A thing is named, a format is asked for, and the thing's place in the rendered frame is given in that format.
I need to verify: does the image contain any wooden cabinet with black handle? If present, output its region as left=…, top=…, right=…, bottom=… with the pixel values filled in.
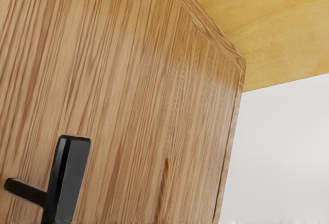
left=0, top=0, right=248, bottom=224

